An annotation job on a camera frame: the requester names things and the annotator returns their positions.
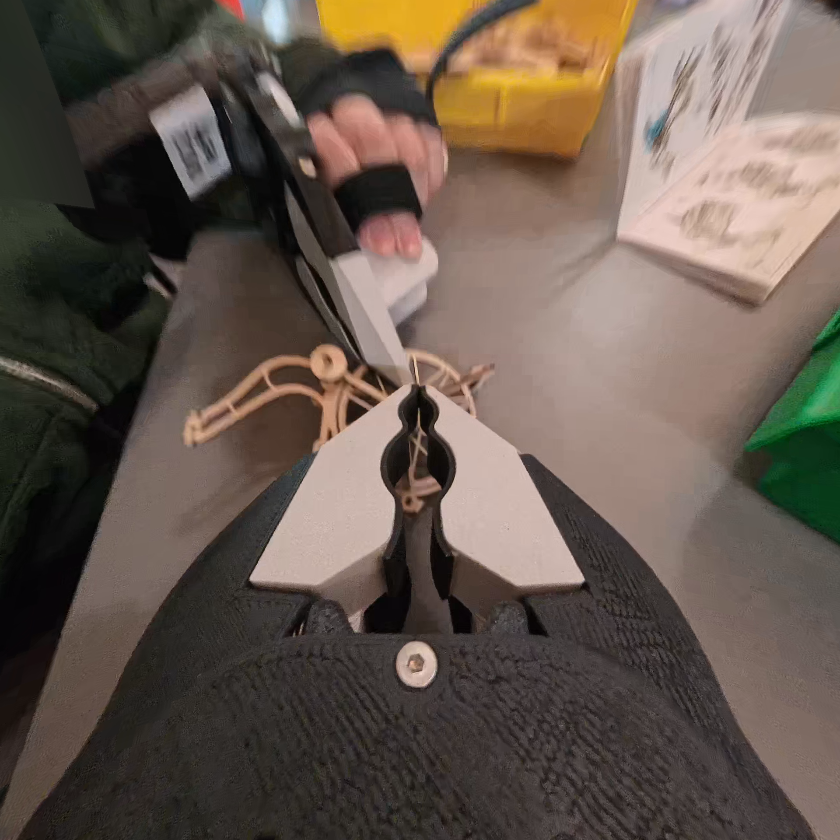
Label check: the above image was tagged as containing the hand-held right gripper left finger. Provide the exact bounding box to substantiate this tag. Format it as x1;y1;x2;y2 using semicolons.
248;385;422;608

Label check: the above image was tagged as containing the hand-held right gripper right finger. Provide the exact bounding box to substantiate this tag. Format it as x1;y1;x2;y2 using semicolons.
420;386;586;613

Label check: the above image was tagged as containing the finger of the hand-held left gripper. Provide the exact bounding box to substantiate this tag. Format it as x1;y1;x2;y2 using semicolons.
295;255;368;367
330;253;416;389

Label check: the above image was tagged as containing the wooden bicycle model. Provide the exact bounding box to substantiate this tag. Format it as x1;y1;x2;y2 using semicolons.
182;343;497;514

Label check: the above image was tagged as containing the yellow plastic bin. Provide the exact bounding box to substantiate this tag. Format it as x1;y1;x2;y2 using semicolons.
315;0;641;161

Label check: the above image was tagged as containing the person's left forearm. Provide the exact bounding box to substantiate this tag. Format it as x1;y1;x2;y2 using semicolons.
39;0;342;178

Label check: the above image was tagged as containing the grey desk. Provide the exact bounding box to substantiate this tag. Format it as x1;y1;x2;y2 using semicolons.
0;85;840;840

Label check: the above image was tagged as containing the person's left hand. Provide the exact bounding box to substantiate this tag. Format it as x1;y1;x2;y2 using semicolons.
307;97;452;259

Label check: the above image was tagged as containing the green plastic bin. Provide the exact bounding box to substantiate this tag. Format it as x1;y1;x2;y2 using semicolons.
743;310;840;547

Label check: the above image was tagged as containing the white instruction booklet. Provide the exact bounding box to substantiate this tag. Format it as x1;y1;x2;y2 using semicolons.
619;113;840;307

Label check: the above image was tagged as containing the black cable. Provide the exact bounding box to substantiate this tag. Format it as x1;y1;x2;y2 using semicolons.
425;0;540;99

